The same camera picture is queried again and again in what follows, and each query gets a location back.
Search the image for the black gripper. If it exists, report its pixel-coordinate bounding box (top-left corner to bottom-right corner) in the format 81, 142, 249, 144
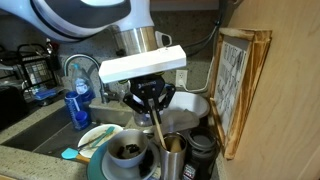
122, 75, 177, 117

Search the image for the large white mixing bowl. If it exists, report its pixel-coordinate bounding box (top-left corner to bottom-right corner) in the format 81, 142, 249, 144
159, 90, 211, 121

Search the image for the white dish cloth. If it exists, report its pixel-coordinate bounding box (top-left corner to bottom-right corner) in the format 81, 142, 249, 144
153, 109, 201, 138

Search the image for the dark metal sink faucet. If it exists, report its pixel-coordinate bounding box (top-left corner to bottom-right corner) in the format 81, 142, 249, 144
63, 53, 121, 105

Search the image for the dark table knife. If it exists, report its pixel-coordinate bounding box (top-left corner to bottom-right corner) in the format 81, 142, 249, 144
78, 131, 108, 150

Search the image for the blue dish soap spray bottle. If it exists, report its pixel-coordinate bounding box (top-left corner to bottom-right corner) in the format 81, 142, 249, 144
70, 63, 96, 104

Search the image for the dirty white plate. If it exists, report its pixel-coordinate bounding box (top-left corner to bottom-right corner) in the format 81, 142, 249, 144
77, 123, 124, 160

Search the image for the blue water bottle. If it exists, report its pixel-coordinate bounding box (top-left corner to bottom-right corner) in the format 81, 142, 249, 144
64, 90, 93, 132

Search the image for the grey small plate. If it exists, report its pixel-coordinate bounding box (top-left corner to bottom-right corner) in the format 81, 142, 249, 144
100, 141, 161, 180

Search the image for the wood framed text sign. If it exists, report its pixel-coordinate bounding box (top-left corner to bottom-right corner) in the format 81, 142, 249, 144
209, 27, 274, 161

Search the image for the blue sponge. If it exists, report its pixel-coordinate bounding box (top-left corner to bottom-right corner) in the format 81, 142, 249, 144
33, 87, 58, 101

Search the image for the steel sink basin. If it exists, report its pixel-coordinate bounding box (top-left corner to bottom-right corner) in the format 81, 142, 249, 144
1, 96, 134, 159

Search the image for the black countertop appliance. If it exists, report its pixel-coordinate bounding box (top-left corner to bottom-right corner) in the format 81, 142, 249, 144
0, 84, 29, 131

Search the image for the white wall outlet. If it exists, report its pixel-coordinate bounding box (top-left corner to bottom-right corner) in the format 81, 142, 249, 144
175, 69, 189, 89

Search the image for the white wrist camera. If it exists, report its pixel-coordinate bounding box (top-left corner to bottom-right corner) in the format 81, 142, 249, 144
98, 44, 188, 84

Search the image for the white power cable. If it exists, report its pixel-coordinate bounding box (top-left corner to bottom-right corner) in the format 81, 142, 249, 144
182, 56, 216, 94

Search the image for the thick black cable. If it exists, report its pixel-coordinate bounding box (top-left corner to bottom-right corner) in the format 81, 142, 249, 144
181, 0, 224, 51

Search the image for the teal spatula with wooden handle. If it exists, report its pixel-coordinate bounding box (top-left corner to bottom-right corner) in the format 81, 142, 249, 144
60, 147, 92, 165

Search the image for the black wire dish rack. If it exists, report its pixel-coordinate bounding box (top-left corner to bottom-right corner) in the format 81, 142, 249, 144
16, 43, 59, 91

